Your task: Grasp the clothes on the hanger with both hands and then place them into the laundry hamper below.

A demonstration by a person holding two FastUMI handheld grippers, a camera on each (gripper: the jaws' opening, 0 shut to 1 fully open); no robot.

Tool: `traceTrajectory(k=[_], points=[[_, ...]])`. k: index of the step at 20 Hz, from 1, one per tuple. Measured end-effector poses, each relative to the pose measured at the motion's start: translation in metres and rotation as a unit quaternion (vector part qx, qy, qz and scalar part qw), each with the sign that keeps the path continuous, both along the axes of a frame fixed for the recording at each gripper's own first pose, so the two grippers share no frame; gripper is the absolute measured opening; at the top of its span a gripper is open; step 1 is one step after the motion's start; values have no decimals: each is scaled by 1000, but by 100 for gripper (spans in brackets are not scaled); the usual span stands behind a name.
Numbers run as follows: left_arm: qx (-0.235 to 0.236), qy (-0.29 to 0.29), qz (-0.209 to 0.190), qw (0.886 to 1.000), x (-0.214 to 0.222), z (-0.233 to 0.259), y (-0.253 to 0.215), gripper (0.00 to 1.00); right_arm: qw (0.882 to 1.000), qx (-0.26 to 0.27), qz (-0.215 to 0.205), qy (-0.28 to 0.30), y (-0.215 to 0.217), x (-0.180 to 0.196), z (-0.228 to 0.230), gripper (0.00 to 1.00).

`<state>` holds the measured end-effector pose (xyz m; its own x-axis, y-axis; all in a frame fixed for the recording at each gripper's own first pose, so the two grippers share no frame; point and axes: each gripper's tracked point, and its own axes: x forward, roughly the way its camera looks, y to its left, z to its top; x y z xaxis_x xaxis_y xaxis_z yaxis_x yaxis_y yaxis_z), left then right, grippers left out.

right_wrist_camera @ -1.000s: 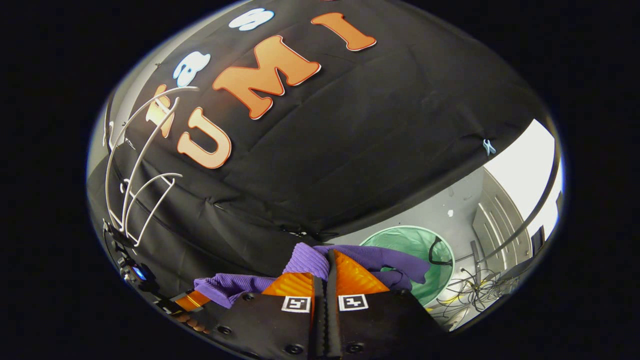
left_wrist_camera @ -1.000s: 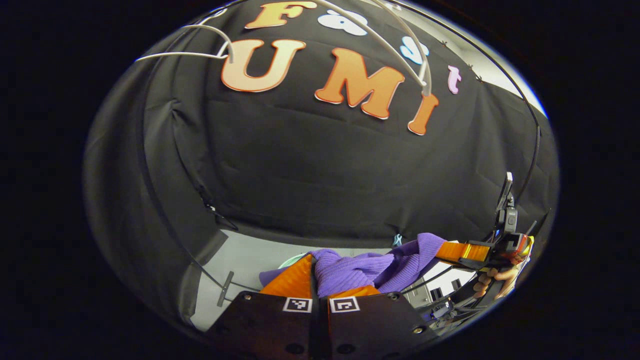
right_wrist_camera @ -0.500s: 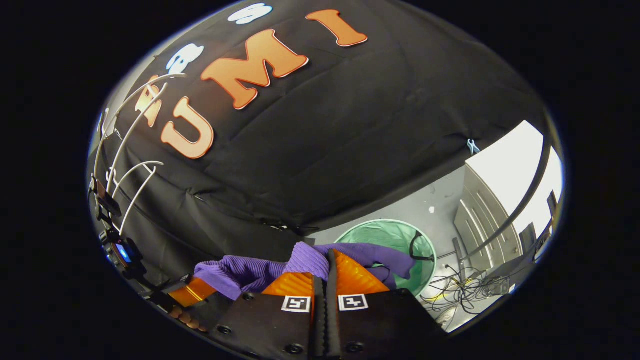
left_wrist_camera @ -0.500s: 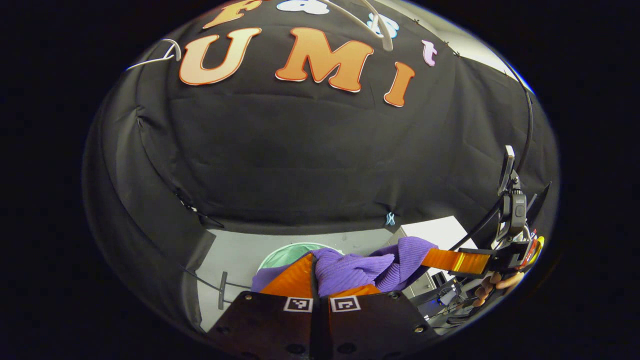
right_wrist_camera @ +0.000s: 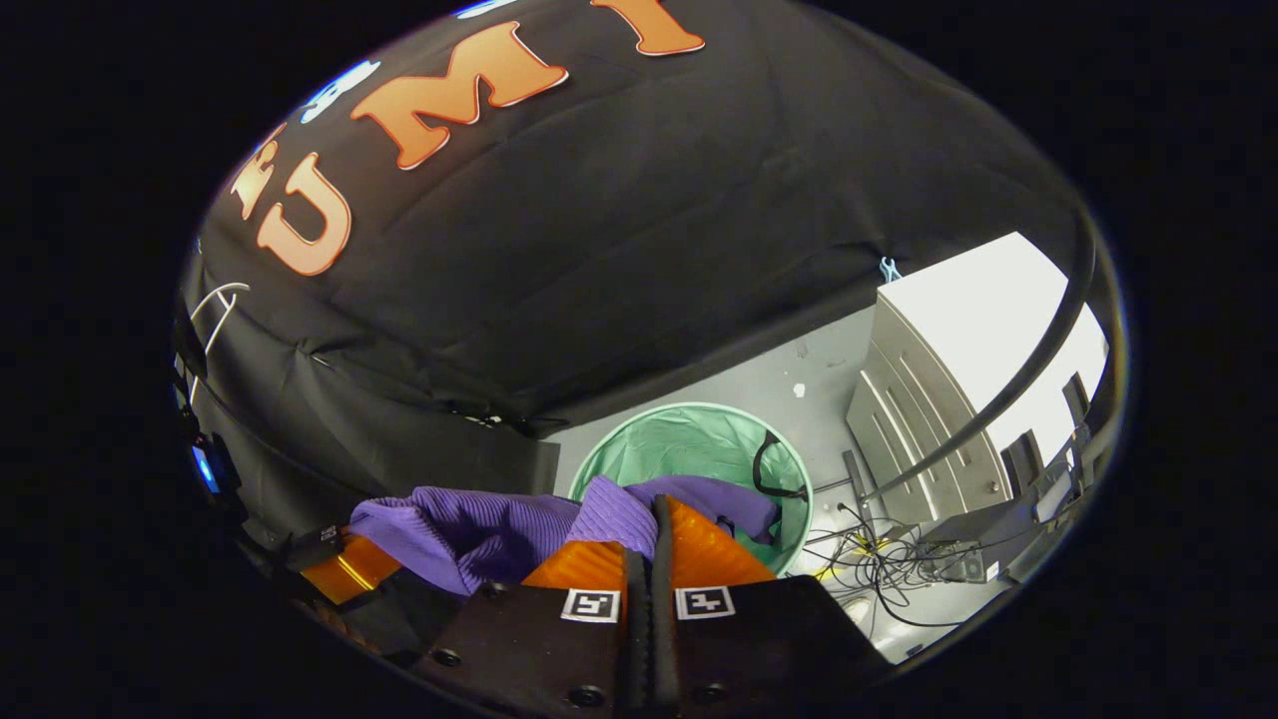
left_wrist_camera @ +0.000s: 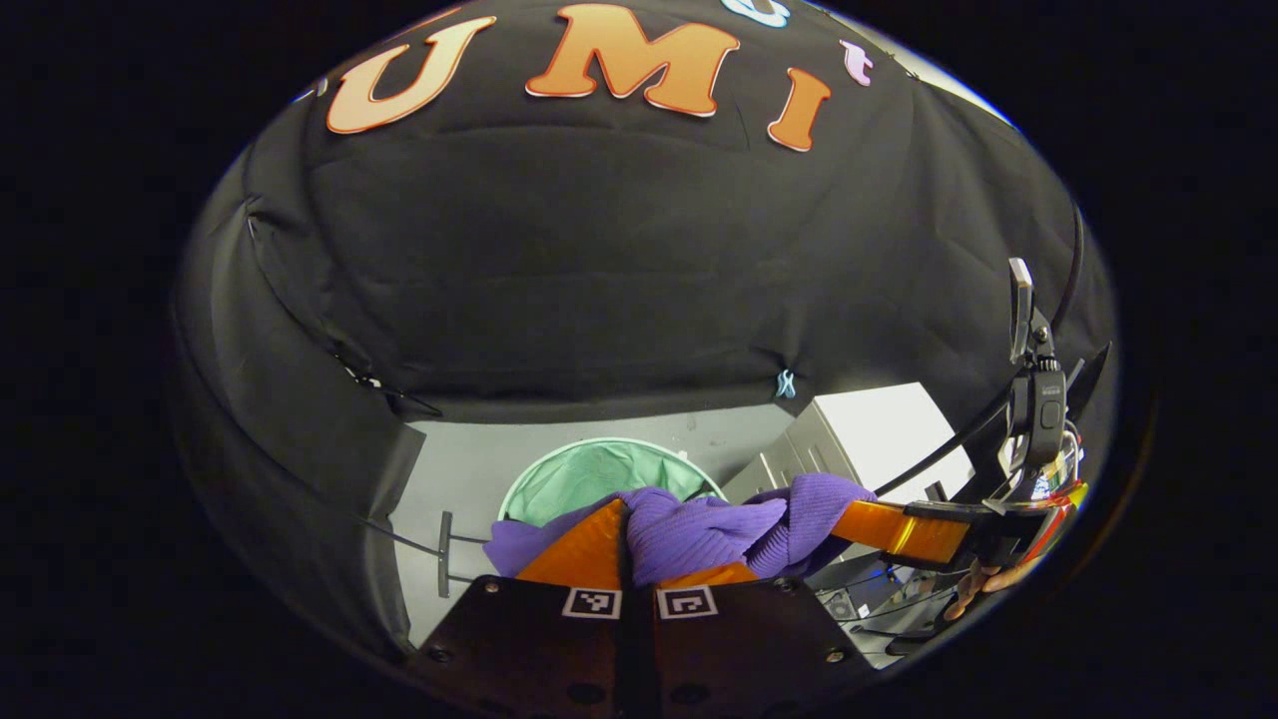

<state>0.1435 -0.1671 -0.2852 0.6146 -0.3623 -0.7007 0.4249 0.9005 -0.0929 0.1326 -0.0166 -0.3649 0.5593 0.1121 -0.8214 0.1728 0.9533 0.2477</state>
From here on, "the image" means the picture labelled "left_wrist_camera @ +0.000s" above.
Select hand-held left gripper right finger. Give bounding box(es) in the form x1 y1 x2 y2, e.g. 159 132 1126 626
652 561 880 719

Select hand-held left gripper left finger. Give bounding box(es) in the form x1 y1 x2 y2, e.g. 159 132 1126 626
412 496 637 719

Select purple corduroy jacket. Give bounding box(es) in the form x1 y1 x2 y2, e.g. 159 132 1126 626
484 472 880 590

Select green laundry hamper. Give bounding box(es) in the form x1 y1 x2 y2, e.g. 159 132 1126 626
496 437 728 530

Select black clothes rack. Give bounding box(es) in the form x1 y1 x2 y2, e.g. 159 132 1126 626
359 200 1087 600

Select white box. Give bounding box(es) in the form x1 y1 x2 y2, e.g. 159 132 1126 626
721 382 977 562

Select black backdrop cloth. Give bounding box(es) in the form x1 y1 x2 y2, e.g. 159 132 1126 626
170 0 1117 660

